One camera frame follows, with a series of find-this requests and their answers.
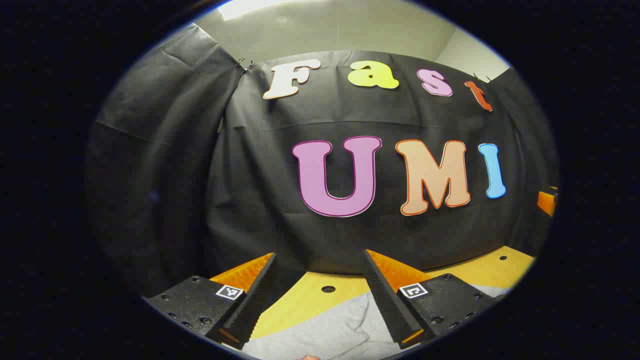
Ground black backdrop cloth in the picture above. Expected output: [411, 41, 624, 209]
[85, 22, 560, 296]

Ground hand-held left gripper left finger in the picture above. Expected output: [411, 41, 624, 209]
[144, 252, 278, 351]

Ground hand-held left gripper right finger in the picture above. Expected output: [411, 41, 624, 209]
[361, 248, 498, 351]

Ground grey zip sweatshirt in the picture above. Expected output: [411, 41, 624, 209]
[242, 284, 512, 360]

